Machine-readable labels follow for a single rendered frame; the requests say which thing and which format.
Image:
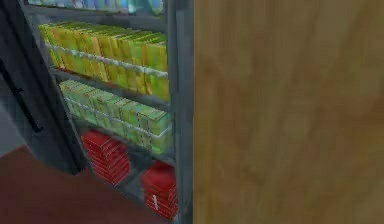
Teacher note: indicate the row of green boxes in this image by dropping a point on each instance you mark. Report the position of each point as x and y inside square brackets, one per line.
[133, 115]

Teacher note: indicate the row of pale blue packs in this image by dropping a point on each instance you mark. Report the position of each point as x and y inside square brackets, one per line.
[100, 4]

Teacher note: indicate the stack of red boxes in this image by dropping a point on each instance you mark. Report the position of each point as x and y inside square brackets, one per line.
[106, 156]
[160, 186]

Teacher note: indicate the brown wooden cupboard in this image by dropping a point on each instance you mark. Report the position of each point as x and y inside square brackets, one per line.
[286, 113]

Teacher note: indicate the grey glass-door display case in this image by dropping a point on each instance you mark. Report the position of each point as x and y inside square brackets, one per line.
[181, 100]

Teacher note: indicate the row of yellow boxes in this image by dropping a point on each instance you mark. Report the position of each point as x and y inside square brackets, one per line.
[110, 50]

